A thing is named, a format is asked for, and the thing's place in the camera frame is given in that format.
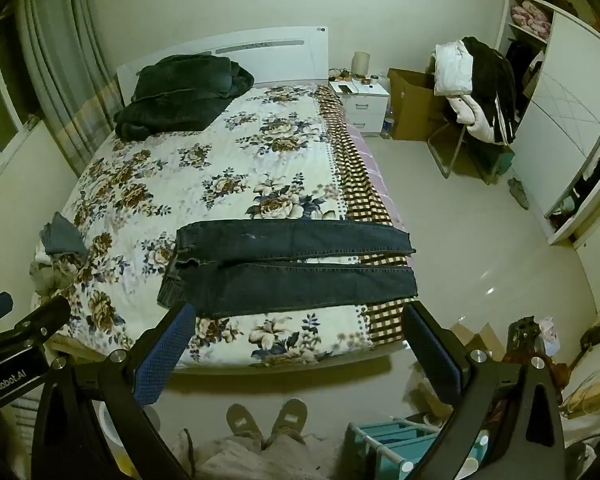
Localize metal folding chair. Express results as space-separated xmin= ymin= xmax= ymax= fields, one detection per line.
xmin=426 ymin=52 xmax=516 ymax=185

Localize striped curtain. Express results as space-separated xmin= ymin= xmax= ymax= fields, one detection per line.
xmin=12 ymin=0 xmax=126 ymax=176

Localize pink bed sheet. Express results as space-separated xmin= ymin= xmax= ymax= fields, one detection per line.
xmin=300 ymin=80 xmax=406 ymax=228

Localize pink folded bedding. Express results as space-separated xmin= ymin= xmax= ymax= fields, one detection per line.
xmin=510 ymin=1 xmax=553 ymax=38

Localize cardboard box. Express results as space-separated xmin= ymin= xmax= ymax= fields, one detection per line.
xmin=387 ymin=68 xmax=453 ymax=142

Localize white wardrobe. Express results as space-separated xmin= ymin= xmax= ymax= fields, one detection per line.
xmin=495 ymin=0 xmax=600 ymax=247

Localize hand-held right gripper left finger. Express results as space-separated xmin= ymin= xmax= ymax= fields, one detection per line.
xmin=30 ymin=301 xmax=197 ymax=480

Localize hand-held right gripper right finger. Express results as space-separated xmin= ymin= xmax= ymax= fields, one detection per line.
xmin=402 ymin=301 xmax=566 ymax=480

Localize person's shoe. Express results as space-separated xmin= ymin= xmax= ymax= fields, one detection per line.
xmin=269 ymin=398 xmax=308 ymax=443
xmin=226 ymin=403 xmax=265 ymax=447

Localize dark blue jeans pants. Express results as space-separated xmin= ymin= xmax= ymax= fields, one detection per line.
xmin=157 ymin=219 xmax=419 ymax=319

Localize white jacket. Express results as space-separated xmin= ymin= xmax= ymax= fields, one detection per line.
xmin=434 ymin=40 xmax=496 ymax=143

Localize grey-blue folded cloth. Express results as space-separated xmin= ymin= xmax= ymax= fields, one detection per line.
xmin=40 ymin=211 xmax=88 ymax=257

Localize person's left shoe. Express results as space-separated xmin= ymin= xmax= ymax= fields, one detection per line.
xmin=226 ymin=403 xmax=265 ymax=447

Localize person's beige trousers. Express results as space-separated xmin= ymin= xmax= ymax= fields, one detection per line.
xmin=172 ymin=430 xmax=346 ymax=480

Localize dark folded blanket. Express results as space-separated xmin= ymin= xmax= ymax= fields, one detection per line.
xmin=114 ymin=53 xmax=256 ymax=140

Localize person's right shoe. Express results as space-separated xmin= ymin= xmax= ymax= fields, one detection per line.
xmin=269 ymin=398 xmax=308 ymax=443

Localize white nightstand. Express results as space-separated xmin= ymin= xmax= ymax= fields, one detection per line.
xmin=328 ymin=81 xmax=391 ymax=136

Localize black tripod head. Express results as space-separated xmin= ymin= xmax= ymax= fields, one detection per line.
xmin=510 ymin=316 xmax=548 ymax=356

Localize grey shoes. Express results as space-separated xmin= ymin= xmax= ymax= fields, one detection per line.
xmin=507 ymin=178 xmax=531 ymax=211

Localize black jacket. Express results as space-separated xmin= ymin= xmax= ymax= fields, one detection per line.
xmin=461 ymin=36 xmax=523 ymax=147

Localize floral bedspread with checkered border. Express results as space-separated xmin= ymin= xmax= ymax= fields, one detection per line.
xmin=30 ymin=84 xmax=416 ymax=368

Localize white bed headboard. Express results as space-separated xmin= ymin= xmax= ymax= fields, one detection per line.
xmin=116 ymin=26 xmax=331 ymax=106

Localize blue storage rack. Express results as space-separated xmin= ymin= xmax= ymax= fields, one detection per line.
xmin=347 ymin=412 xmax=491 ymax=480

